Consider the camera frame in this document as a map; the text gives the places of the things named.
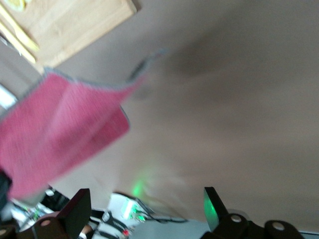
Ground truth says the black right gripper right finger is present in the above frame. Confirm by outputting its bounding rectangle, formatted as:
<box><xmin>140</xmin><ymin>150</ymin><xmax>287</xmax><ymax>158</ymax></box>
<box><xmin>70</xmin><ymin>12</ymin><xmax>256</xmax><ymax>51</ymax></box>
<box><xmin>200</xmin><ymin>186</ymin><xmax>304</xmax><ymax>239</ymax></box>

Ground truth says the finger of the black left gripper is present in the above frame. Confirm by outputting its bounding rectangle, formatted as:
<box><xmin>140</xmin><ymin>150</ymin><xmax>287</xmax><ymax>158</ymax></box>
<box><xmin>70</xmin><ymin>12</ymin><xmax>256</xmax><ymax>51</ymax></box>
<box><xmin>0</xmin><ymin>171</ymin><xmax>13</xmax><ymax>220</ymax></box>

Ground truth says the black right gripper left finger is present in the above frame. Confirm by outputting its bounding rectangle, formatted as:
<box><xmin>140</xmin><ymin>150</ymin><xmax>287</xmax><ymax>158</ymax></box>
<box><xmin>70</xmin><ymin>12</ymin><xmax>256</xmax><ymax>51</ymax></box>
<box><xmin>0</xmin><ymin>188</ymin><xmax>92</xmax><ymax>239</ymax></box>

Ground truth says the brown table mat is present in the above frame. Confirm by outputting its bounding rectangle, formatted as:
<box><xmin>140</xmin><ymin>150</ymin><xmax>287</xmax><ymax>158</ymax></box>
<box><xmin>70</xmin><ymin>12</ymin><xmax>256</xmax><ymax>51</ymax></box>
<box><xmin>0</xmin><ymin>0</ymin><xmax>319</xmax><ymax>236</ymax></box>

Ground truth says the yellow knife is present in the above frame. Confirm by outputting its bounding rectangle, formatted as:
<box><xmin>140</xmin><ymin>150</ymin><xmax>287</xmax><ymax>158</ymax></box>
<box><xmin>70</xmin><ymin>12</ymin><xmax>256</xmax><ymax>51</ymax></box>
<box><xmin>0</xmin><ymin>21</ymin><xmax>37</xmax><ymax>63</ymax></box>

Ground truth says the yellow fork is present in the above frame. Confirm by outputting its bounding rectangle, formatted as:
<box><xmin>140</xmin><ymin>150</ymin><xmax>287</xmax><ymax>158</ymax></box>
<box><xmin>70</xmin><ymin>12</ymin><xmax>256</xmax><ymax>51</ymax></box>
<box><xmin>0</xmin><ymin>4</ymin><xmax>40</xmax><ymax>52</ymax></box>

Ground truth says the lemon slice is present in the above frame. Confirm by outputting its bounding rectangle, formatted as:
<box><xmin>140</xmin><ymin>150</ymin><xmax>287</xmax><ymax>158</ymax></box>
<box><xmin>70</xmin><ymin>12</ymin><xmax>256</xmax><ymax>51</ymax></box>
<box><xmin>4</xmin><ymin>0</ymin><xmax>27</xmax><ymax>12</ymax></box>

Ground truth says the black base cable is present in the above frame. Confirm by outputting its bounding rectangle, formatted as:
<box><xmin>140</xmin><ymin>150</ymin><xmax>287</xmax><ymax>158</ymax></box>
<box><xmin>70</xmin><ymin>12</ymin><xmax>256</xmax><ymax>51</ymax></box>
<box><xmin>138</xmin><ymin>210</ymin><xmax>188</xmax><ymax>224</ymax></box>

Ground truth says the wooden cutting board with handle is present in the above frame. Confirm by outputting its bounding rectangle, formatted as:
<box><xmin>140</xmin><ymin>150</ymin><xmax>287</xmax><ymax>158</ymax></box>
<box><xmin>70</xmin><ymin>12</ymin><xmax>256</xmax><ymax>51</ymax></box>
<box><xmin>0</xmin><ymin>0</ymin><xmax>138</xmax><ymax>75</ymax></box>

